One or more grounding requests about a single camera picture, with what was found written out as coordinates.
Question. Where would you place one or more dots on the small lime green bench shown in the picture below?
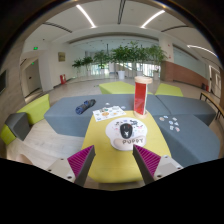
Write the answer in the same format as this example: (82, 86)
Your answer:
(169, 90)

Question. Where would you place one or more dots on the long grey upholstered bench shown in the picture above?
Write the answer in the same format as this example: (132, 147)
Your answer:
(63, 118)

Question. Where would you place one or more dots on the dark grey ottoman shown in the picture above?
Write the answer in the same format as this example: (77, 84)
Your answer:
(18, 125)

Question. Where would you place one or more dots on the lime green angled bench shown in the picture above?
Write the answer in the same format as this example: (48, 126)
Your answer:
(36, 108)

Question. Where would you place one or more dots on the dark framed wooden bench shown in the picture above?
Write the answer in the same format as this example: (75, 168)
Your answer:
(211, 101)

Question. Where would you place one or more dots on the green exit sign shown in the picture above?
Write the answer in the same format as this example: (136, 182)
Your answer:
(35, 48)

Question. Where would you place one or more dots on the ceiling strip lights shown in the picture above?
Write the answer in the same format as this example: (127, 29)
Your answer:
(85, 15)

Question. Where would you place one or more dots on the large lime green bench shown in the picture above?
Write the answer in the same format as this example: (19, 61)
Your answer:
(116, 88)

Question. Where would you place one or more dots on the row of potted plants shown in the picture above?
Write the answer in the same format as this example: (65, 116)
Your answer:
(121, 55)

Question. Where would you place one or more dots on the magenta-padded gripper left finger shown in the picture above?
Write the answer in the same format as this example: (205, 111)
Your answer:
(80, 161)

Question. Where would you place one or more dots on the gold wall plaque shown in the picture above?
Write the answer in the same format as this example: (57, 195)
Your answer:
(61, 56)

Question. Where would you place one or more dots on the grey upholstered bench with stickers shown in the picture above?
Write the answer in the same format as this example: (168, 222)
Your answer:
(193, 143)

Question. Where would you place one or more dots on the red cylinder with wooden ends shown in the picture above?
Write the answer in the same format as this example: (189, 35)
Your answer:
(140, 96)

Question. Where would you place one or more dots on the scattered small stickers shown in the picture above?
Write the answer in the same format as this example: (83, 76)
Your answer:
(171, 127)
(107, 104)

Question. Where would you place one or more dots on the black computer mouse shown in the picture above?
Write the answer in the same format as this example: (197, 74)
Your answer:
(126, 131)

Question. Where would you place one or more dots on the white printed round mouse pad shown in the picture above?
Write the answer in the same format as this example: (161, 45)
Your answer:
(113, 133)

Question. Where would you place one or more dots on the red fire extinguisher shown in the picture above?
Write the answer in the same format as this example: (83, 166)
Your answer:
(62, 79)

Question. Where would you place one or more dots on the white sticker sheet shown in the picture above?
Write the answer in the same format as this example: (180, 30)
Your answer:
(108, 114)

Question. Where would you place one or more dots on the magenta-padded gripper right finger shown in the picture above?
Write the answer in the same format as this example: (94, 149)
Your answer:
(150, 161)

